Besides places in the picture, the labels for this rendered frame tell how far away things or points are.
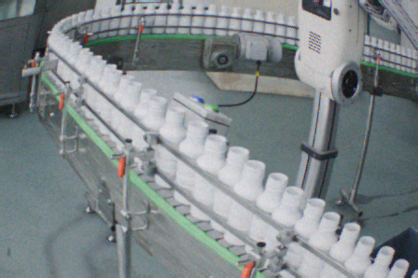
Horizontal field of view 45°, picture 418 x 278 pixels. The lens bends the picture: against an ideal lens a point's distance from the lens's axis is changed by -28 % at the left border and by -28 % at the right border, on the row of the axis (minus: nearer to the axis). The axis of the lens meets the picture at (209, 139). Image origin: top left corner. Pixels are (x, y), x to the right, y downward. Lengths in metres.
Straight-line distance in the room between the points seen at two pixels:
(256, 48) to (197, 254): 1.65
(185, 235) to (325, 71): 0.72
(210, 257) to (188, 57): 1.77
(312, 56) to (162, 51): 1.17
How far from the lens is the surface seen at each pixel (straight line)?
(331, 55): 1.81
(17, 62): 4.44
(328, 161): 1.99
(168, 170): 1.42
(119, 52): 2.85
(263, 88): 5.65
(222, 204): 1.26
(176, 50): 2.92
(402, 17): 1.20
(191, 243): 1.32
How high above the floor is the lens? 1.63
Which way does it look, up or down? 21 degrees down
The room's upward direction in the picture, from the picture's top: 8 degrees clockwise
